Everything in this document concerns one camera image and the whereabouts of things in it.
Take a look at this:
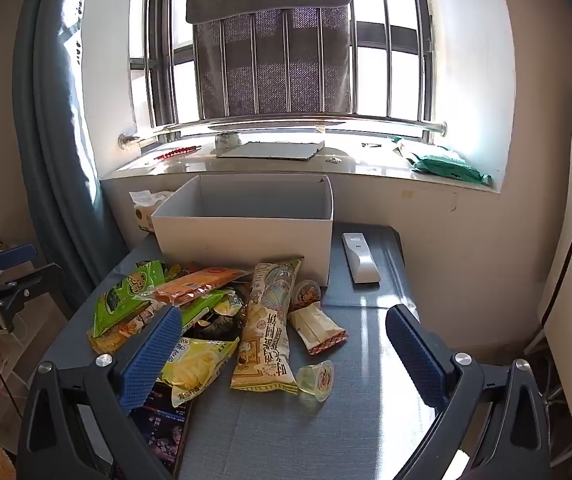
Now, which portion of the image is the long steel window rail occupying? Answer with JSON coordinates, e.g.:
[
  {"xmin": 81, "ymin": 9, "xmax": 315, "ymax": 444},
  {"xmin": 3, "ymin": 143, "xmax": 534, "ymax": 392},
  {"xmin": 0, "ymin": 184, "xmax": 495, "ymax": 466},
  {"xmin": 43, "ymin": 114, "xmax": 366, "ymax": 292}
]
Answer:
[{"xmin": 118, "ymin": 117, "xmax": 449, "ymax": 151}]

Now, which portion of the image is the green plastic packet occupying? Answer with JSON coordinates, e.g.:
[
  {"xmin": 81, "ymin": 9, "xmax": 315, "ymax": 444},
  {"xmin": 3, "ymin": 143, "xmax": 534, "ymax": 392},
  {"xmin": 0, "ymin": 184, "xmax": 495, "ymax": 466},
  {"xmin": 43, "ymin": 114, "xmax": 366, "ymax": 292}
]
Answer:
[{"xmin": 406, "ymin": 146, "xmax": 492, "ymax": 186}]

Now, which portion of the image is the dark snack packet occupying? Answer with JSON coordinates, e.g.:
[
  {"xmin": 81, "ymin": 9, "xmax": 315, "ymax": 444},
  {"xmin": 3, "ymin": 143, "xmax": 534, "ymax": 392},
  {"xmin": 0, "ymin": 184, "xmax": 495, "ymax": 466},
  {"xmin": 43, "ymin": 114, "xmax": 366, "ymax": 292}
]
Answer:
[{"xmin": 186, "ymin": 305, "xmax": 247, "ymax": 342}]

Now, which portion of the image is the red beaded stick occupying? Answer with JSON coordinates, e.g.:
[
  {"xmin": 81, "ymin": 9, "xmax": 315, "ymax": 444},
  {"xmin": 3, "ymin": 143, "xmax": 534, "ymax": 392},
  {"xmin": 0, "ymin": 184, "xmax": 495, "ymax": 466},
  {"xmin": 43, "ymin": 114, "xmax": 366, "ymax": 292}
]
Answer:
[{"xmin": 155, "ymin": 145, "xmax": 202, "ymax": 161}]

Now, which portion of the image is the blue grey curtain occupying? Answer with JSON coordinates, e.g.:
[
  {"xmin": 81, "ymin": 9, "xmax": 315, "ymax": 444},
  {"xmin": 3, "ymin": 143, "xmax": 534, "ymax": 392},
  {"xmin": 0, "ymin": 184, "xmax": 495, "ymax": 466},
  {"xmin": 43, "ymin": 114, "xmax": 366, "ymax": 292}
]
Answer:
[{"xmin": 13, "ymin": 0, "xmax": 132, "ymax": 306}]

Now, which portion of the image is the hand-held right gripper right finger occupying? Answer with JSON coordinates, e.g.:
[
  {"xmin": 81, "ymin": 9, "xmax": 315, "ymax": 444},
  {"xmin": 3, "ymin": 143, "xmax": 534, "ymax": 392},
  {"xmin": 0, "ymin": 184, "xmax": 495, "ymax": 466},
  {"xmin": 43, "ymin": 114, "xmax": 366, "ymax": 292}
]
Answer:
[{"xmin": 385, "ymin": 304, "xmax": 552, "ymax": 480}]

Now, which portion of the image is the dark printed book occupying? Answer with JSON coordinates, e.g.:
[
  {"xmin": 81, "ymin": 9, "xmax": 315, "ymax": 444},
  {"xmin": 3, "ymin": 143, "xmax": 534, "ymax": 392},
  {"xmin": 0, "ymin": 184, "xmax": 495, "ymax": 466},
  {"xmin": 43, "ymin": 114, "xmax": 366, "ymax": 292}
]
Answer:
[{"xmin": 116, "ymin": 380, "xmax": 192, "ymax": 476}]

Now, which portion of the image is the white cardboard box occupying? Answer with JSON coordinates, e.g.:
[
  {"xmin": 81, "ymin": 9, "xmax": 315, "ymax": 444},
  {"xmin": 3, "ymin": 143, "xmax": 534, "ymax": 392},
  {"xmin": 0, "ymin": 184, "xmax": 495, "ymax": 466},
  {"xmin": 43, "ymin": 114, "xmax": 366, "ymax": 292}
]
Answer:
[{"xmin": 151, "ymin": 174, "xmax": 335, "ymax": 286}]

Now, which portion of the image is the yellow chips packet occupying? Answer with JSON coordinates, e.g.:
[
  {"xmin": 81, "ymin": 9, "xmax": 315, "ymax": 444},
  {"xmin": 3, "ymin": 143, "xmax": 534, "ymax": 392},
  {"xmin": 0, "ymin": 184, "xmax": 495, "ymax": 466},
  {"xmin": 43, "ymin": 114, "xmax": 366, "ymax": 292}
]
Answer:
[{"xmin": 160, "ymin": 336, "xmax": 241, "ymax": 406}]

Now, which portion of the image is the grey cardboard sheet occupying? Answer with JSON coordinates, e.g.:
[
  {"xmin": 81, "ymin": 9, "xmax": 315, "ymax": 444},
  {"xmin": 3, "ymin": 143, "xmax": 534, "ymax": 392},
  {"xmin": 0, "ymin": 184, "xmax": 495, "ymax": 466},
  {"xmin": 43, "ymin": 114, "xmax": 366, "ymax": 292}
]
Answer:
[{"xmin": 216, "ymin": 141, "xmax": 326, "ymax": 161}]

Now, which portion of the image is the white green paper packet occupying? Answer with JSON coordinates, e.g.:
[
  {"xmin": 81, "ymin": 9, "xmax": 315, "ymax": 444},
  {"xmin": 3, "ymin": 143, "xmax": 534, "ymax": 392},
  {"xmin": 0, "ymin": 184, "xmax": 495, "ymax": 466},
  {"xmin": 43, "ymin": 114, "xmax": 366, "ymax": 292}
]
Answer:
[{"xmin": 393, "ymin": 137, "xmax": 419, "ymax": 161}]

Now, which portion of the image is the orange snack packet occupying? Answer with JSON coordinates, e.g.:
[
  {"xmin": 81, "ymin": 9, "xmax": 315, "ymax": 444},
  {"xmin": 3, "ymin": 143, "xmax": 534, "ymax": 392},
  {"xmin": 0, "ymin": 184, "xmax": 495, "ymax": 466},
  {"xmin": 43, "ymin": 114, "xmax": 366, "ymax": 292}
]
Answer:
[{"xmin": 148, "ymin": 266, "xmax": 252, "ymax": 307}]

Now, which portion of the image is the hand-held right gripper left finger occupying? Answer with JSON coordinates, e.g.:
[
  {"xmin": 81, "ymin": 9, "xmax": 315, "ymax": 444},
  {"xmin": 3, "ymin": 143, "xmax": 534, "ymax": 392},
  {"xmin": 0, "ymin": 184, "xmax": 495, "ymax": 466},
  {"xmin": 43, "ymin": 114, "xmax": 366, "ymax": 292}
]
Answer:
[{"xmin": 16, "ymin": 304, "xmax": 183, "ymax": 480}]

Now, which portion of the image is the white remote control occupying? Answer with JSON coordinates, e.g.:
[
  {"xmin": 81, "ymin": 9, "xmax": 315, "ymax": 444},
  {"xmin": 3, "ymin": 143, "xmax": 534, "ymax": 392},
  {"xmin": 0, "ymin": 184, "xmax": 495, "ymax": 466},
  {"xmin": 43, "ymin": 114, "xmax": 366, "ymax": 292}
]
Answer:
[{"xmin": 342, "ymin": 232, "xmax": 382, "ymax": 285}]

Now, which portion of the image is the white red wrapped snack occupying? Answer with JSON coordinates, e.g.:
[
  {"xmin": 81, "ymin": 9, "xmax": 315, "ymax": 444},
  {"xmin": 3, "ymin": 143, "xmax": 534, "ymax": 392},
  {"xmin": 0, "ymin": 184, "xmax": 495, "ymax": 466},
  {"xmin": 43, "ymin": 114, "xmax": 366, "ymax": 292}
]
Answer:
[{"xmin": 287, "ymin": 305, "xmax": 349, "ymax": 356}]

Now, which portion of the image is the cartoon lid jelly cup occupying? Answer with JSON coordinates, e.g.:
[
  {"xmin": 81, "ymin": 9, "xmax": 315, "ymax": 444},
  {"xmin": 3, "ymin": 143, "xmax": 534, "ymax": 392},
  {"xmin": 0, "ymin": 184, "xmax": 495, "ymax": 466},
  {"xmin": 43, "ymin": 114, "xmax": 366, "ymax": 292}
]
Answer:
[{"xmin": 296, "ymin": 360, "xmax": 335, "ymax": 403}]

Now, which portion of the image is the window bar grille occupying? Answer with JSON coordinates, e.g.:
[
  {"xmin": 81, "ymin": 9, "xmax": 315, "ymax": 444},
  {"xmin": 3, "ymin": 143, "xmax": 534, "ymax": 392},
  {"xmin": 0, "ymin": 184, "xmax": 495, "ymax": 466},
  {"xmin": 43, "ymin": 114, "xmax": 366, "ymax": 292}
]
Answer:
[{"xmin": 143, "ymin": 0, "xmax": 437, "ymax": 136}]

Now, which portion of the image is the tall cream snack packet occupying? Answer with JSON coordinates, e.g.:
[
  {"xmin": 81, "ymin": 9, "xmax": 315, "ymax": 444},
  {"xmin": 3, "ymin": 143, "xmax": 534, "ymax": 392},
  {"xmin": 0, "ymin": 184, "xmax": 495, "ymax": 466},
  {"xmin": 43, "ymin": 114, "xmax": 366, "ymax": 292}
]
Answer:
[{"xmin": 229, "ymin": 258, "xmax": 304, "ymax": 395}]

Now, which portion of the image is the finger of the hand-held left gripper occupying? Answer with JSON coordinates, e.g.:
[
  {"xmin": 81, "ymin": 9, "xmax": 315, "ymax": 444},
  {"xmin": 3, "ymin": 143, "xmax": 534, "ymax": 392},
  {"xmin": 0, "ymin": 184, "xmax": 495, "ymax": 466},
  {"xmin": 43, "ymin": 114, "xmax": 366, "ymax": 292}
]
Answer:
[
  {"xmin": 0, "ymin": 262, "xmax": 67, "ymax": 312},
  {"xmin": 0, "ymin": 243, "xmax": 38, "ymax": 282}
]

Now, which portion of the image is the green white snack packet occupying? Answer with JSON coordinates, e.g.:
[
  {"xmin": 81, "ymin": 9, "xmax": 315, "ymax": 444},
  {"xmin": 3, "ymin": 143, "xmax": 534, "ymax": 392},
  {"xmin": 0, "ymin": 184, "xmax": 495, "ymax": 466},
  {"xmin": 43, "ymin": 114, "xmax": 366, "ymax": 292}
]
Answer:
[{"xmin": 176, "ymin": 287, "xmax": 242, "ymax": 326}]

